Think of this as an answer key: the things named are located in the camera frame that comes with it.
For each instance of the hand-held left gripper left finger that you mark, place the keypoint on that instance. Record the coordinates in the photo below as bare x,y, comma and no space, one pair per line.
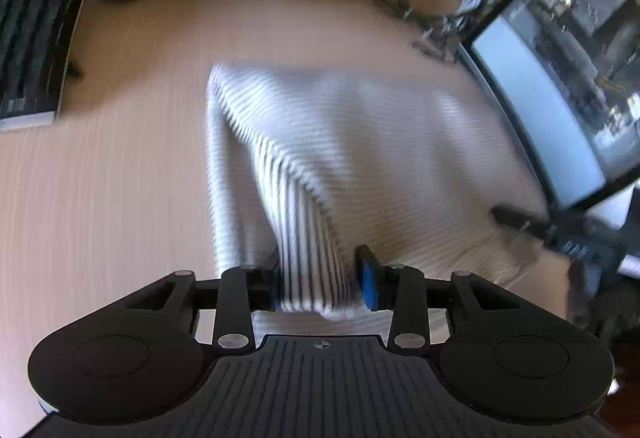
267,290

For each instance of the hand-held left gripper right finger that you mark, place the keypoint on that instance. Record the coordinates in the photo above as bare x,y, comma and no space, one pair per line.
369,283

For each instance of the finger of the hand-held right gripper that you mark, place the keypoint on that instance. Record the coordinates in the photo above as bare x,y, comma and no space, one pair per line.
517,219

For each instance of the beige striped garment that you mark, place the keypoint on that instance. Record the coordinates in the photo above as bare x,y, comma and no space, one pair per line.
375,142

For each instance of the computer monitor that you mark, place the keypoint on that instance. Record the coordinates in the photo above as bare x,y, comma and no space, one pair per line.
540,92

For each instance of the black keyboard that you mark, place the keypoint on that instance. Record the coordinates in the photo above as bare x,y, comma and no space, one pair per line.
30,52

